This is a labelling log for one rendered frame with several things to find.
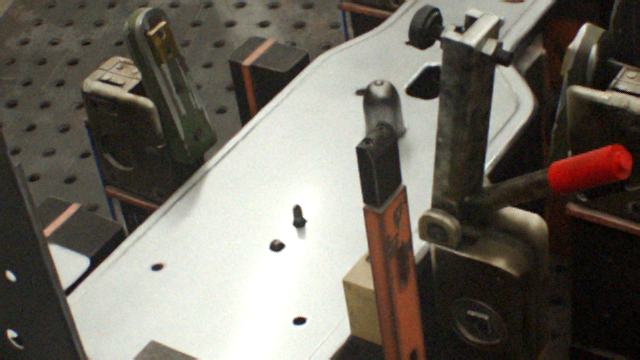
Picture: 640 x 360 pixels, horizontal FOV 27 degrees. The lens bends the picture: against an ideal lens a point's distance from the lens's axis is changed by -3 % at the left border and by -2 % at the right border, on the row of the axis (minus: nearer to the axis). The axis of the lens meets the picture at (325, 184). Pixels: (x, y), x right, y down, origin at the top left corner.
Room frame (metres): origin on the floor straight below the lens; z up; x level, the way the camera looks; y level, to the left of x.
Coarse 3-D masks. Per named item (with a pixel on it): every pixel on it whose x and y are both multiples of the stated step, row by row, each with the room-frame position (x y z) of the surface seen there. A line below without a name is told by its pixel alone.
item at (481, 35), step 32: (416, 32) 0.70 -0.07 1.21; (448, 32) 0.68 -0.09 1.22; (480, 32) 0.68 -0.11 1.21; (448, 64) 0.68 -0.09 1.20; (480, 64) 0.67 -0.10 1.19; (448, 96) 0.68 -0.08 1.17; (480, 96) 0.68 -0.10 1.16; (448, 128) 0.68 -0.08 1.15; (480, 128) 0.69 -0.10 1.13; (448, 160) 0.68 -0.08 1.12; (480, 160) 0.70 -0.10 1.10; (448, 192) 0.68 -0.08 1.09
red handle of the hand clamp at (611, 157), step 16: (576, 160) 0.64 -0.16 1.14; (592, 160) 0.63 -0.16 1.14; (608, 160) 0.62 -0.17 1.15; (624, 160) 0.62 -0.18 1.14; (528, 176) 0.67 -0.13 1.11; (544, 176) 0.65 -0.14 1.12; (560, 176) 0.64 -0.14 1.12; (576, 176) 0.63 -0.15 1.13; (592, 176) 0.62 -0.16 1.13; (608, 176) 0.62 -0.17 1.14; (624, 176) 0.62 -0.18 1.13; (480, 192) 0.69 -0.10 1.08; (496, 192) 0.67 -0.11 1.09; (512, 192) 0.66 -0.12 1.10; (528, 192) 0.66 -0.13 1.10; (544, 192) 0.65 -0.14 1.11; (560, 192) 0.64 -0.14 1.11; (576, 192) 0.64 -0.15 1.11; (464, 208) 0.69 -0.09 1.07; (480, 208) 0.68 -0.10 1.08; (496, 208) 0.67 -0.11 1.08
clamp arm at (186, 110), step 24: (144, 24) 0.93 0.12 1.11; (168, 24) 0.94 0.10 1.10; (144, 48) 0.92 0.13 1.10; (168, 48) 0.93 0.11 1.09; (144, 72) 0.92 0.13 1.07; (168, 72) 0.93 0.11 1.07; (168, 96) 0.92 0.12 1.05; (192, 96) 0.93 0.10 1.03; (168, 120) 0.92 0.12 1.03; (192, 120) 0.92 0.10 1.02; (168, 144) 0.92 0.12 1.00; (192, 144) 0.91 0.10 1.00
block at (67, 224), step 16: (48, 208) 0.88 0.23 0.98; (64, 208) 0.88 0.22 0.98; (80, 208) 0.88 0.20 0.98; (48, 224) 0.86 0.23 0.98; (64, 224) 0.86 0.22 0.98; (80, 224) 0.86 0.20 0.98; (96, 224) 0.85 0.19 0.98; (112, 224) 0.85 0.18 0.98; (48, 240) 0.84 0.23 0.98; (64, 240) 0.84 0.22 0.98; (80, 240) 0.84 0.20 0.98; (96, 240) 0.83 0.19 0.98; (112, 240) 0.83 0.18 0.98; (96, 256) 0.82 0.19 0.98
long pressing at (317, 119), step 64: (448, 0) 1.07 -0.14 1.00; (320, 64) 1.00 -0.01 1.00; (384, 64) 0.98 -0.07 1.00; (512, 64) 0.95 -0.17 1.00; (256, 128) 0.92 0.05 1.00; (320, 128) 0.90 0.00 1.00; (512, 128) 0.86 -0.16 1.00; (192, 192) 0.85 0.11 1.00; (256, 192) 0.83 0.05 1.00; (320, 192) 0.82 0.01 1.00; (128, 256) 0.78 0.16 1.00; (192, 256) 0.77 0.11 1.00; (256, 256) 0.76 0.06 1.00; (320, 256) 0.75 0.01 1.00; (128, 320) 0.71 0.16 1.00; (192, 320) 0.70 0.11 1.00; (256, 320) 0.69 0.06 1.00; (320, 320) 0.68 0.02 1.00
